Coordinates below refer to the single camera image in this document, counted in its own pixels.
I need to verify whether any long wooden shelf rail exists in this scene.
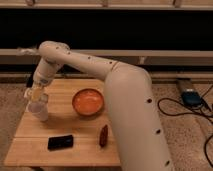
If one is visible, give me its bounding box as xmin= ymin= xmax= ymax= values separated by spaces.
xmin=0 ymin=48 xmax=213 ymax=66

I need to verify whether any black rectangular box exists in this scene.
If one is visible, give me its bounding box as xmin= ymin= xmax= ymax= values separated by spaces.
xmin=47 ymin=135 xmax=74 ymax=150

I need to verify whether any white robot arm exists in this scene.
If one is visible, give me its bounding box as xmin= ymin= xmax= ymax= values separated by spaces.
xmin=26 ymin=41 xmax=175 ymax=171

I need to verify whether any orange bowl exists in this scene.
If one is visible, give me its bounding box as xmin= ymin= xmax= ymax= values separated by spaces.
xmin=72 ymin=88 xmax=104 ymax=116

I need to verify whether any black cable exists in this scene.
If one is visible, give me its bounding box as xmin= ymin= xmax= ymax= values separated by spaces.
xmin=157 ymin=83 xmax=213 ymax=168

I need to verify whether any wooden table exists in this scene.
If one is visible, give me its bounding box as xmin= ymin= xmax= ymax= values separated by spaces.
xmin=4 ymin=79 xmax=120 ymax=167

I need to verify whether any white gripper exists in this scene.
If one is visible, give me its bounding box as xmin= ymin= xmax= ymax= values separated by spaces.
xmin=24 ymin=69 xmax=50 ymax=103

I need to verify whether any dark red snack bar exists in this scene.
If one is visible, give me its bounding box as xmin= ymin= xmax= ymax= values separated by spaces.
xmin=99 ymin=125 xmax=108 ymax=147

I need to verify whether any blue power adapter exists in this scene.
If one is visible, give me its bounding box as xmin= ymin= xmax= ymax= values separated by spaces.
xmin=181 ymin=89 xmax=202 ymax=107

